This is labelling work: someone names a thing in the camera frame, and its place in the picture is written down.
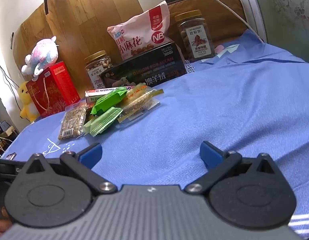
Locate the light green wafer packet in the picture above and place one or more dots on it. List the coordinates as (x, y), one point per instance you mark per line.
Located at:
(102, 122)

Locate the tall gold-lid nut jar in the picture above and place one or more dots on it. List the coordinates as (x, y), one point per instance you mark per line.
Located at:
(195, 37)

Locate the black tape strip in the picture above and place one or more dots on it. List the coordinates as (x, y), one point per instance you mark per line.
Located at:
(46, 3)

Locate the frosted glass window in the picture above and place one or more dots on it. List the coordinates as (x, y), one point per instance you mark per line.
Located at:
(284, 12)

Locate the yellow plush duck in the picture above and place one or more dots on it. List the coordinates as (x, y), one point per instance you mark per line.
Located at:
(25, 100)

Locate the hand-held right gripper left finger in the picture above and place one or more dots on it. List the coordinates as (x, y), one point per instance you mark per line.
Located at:
(90, 153)

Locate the clear yellow-edged snack packet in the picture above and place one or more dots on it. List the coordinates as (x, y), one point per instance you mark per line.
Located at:
(137, 110)
(144, 92)

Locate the clear nut packet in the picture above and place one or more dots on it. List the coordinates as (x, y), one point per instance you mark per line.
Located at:
(72, 122)

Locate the person's left hand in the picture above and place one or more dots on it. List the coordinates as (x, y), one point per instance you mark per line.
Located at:
(3, 217)

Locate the dark green wafer packet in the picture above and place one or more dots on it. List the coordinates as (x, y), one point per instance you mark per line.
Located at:
(108, 100)

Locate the pink snack bag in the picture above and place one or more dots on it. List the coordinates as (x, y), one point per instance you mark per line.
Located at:
(137, 32)

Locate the black box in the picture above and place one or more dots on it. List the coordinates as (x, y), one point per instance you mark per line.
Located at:
(144, 70)

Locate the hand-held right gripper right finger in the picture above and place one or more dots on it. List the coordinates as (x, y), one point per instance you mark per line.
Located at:
(210, 155)

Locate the short gold-lid nut jar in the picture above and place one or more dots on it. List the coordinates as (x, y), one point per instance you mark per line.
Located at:
(97, 67)

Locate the blue bed sheet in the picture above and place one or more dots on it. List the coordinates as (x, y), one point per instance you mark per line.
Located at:
(207, 100)

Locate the wooden board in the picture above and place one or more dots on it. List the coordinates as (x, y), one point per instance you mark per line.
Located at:
(89, 17)

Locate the brown cushion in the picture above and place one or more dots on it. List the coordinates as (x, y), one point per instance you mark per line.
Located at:
(214, 10)

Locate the pink white plush toy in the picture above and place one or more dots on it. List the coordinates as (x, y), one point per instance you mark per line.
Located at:
(42, 55)

